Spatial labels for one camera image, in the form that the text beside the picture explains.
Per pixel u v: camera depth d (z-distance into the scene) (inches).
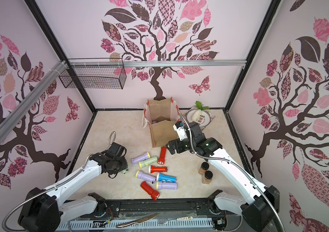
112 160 23.5
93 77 31.4
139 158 35.4
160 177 31.9
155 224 27.4
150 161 34.6
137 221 27.4
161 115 41.8
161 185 31.0
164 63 36.6
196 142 21.7
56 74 32.0
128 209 29.8
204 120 43.9
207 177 29.7
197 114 42.8
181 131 26.3
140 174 32.3
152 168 32.9
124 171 31.3
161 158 35.4
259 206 14.5
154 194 29.8
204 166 31.2
